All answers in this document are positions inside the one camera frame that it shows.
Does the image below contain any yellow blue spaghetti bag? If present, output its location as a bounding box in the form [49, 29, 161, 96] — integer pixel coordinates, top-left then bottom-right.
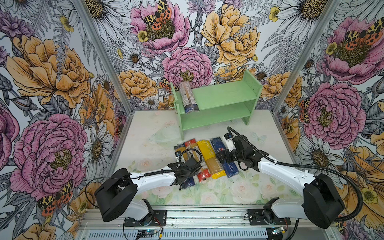
[174, 144, 196, 191]

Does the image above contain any blue Barilla spaghetti box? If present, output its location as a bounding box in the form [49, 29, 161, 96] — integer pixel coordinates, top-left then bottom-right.
[210, 137, 239, 178]

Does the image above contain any clear grey label spaghetti bag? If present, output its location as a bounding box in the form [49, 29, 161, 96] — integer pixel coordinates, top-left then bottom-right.
[179, 82, 200, 114]

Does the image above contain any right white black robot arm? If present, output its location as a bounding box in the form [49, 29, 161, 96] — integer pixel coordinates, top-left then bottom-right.
[222, 133, 345, 229]

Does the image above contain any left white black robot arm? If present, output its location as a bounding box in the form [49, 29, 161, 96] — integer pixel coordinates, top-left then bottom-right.
[95, 158, 201, 226]

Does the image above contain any green wooden two-tier shelf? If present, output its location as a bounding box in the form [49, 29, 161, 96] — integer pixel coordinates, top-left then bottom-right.
[171, 70, 263, 140]

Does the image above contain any yellow Pastatime spaghetti bag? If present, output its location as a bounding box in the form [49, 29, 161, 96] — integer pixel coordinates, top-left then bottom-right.
[197, 140, 226, 180]

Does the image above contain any red white label spaghetti bag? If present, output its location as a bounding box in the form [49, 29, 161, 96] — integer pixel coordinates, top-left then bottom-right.
[184, 139, 212, 183]

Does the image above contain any small green circuit board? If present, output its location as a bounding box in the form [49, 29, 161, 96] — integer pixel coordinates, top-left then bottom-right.
[135, 229, 158, 240]

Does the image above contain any left black corrugated cable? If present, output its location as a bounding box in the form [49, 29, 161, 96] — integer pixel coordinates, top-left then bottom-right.
[84, 148, 204, 211]

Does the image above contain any black corrugated cable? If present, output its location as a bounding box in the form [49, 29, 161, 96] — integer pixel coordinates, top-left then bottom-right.
[226, 126, 364, 240]
[84, 148, 204, 211]

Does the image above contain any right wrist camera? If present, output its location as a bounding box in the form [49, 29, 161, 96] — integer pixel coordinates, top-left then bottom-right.
[224, 133, 236, 152]

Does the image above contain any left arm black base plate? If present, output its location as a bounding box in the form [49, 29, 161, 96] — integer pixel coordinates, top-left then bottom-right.
[124, 210, 168, 227]

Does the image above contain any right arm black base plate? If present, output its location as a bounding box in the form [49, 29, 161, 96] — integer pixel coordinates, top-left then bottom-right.
[243, 209, 291, 226]

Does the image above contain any aluminium front rail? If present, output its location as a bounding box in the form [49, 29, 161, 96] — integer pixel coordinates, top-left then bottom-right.
[76, 205, 341, 240]

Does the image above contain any right black corrugated cable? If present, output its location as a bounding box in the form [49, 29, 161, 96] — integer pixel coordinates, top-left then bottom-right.
[226, 126, 364, 240]

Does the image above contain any right aluminium corner post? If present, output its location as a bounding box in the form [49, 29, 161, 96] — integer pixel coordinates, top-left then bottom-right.
[272, 1, 341, 115]

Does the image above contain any aluminium corner post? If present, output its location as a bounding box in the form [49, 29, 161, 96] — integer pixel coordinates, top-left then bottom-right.
[272, 1, 341, 115]
[74, 1, 134, 117]

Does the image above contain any left aluminium corner post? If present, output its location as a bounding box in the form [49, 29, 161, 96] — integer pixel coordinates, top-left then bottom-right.
[74, 1, 134, 117]

